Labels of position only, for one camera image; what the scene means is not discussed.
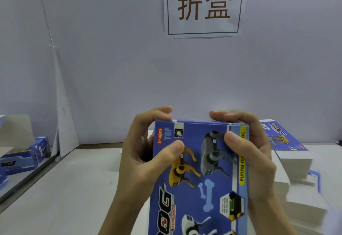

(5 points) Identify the person's left hand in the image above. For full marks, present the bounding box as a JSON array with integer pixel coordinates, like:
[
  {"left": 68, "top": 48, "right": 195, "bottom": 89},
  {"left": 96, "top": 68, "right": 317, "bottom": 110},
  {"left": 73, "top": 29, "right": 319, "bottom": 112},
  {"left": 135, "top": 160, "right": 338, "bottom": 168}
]
[{"left": 116, "top": 106, "right": 186, "bottom": 207}]

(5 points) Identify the person's right hand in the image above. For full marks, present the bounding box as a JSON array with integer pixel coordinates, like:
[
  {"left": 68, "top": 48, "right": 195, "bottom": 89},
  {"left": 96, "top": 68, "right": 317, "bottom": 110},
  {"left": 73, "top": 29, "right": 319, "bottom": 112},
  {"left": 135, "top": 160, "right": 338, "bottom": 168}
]
[{"left": 208, "top": 110, "right": 278, "bottom": 207}]

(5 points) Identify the stack of boxes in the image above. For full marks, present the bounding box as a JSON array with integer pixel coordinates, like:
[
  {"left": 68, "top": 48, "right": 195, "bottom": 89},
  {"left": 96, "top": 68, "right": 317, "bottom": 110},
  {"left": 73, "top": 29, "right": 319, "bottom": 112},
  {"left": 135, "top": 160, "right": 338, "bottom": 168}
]
[{"left": 259, "top": 118, "right": 330, "bottom": 234}]

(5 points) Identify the blue dog-print cardboard box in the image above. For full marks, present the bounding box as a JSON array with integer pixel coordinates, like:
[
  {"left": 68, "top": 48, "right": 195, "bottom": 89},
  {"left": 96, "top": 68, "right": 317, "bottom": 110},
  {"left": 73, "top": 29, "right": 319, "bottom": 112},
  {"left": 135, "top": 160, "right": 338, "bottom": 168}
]
[{"left": 147, "top": 119, "right": 250, "bottom": 235}]

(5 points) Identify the pile of blue boxes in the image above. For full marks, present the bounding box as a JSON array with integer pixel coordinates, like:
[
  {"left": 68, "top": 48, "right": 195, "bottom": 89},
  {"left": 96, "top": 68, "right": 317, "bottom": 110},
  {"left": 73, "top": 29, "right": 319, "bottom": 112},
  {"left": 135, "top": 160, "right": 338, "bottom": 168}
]
[{"left": 0, "top": 114, "right": 52, "bottom": 191}]

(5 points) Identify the person's right forearm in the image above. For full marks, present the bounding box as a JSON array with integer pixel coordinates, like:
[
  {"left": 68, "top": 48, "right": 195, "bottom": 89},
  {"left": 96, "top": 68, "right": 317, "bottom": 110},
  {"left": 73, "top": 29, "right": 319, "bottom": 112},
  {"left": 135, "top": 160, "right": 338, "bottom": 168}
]
[{"left": 247, "top": 194, "right": 297, "bottom": 235}]

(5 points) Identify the person's left forearm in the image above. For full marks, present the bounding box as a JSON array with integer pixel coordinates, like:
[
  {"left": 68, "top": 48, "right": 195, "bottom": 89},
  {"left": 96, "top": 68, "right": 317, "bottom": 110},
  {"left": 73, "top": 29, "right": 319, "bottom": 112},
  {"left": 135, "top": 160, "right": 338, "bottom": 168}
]
[{"left": 98, "top": 195, "right": 147, "bottom": 235}]

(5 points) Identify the white paper wall sign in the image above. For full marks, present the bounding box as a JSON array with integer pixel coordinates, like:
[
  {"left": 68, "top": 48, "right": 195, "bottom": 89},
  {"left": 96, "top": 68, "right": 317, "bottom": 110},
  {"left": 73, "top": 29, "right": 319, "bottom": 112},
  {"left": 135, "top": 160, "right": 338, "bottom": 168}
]
[{"left": 162, "top": 0, "right": 247, "bottom": 38}]

